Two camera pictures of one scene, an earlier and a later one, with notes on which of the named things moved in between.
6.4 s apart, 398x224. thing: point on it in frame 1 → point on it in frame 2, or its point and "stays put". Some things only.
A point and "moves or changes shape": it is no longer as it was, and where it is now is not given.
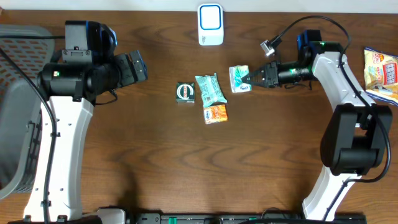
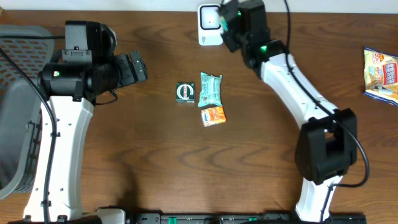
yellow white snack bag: (380, 73) stays put
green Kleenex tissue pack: (236, 73) → (223, 23)
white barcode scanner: (211, 24) stays put
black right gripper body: (272, 73) → (231, 36)
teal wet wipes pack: (211, 89) moves or changes shape
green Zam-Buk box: (185, 93) stays put
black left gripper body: (125, 69) stays put
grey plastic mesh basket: (21, 107) stays put
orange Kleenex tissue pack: (215, 114) stays put
